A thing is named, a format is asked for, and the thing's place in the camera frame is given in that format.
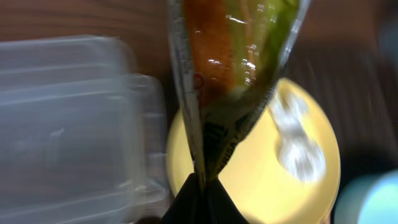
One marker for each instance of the dark brown serving tray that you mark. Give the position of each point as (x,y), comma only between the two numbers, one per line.
(342,79)

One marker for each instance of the light blue bowl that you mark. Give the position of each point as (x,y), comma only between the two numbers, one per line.
(370,199)

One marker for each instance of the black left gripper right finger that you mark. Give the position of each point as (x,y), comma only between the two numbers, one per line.
(221,208)

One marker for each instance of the green orange snack wrapper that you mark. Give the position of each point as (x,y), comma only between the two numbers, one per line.
(226,57)

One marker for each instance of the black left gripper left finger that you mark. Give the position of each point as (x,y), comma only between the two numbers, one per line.
(187,208)

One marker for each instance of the white tissue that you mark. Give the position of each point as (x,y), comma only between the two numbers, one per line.
(299,155)

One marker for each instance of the yellow plate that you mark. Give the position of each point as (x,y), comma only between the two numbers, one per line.
(262,190)

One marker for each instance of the clear plastic waste bin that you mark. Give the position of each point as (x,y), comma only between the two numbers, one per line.
(82,133)

